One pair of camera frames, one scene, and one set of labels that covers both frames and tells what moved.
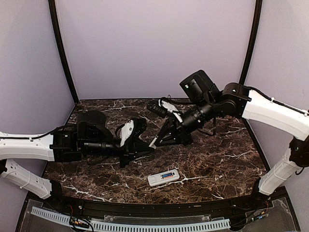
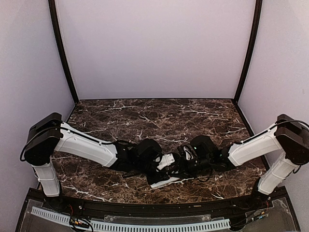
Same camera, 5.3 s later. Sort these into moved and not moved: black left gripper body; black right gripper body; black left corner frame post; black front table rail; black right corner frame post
Moved: black right gripper body; black left gripper body
Not moved: black right corner frame post; black left corner frame post; black front table rail
